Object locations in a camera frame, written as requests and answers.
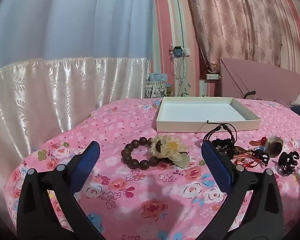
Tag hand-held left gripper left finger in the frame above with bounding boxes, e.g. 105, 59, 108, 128
16, 141, 105, 240

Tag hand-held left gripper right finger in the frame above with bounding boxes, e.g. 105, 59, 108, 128
197, 140, 285, 240

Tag red string jewelry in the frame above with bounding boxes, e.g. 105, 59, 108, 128
232, 152, 263, 168

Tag pale jade pendant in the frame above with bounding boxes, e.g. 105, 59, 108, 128
171, 153, 190, 168

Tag black cord bracelets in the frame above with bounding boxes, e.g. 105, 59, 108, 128
195, 121, 237, 143

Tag brown wooden bead bracelet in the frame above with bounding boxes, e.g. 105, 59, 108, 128
121, 137, 163, 170

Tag small black hair claw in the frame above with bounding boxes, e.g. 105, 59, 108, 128
252, 149, 270, 167

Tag cream flower bead bracelet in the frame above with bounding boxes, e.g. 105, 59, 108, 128
150, 135, 188, 160

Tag white shallow cardboard box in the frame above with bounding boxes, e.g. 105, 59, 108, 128
156, 97, 262, 133

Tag large black hair claw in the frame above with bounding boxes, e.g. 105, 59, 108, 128
277, 151, 300, 174

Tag red bead charm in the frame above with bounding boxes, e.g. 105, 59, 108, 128
250, 136, 267, 147

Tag brown round bangle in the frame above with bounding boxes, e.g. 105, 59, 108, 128
265, 136, 286, 158

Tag pink floral bed sheet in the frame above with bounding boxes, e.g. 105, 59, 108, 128
4, 97, 300, 240

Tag white satin curtain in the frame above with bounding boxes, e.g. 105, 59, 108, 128
0, 57, 152, 180

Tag pink headboard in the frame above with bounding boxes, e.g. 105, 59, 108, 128
219, 57, 300, 105

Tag black and white patterned bag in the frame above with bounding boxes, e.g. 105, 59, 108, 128
144, 81, 168, 99

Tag blue gift bag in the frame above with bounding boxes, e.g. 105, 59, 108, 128
147, 73, 168, 83

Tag blue sheer curtain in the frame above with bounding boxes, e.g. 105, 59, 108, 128
0, 0, 156, 71

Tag pink patterned curtain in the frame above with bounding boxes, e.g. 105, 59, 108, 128
182, 0, 283, 73

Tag black bead bracelet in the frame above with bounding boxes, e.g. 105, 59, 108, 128
211, 137, 237, 156

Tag hanging charging cables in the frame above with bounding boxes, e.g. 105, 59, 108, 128
173, 56, 191, 97

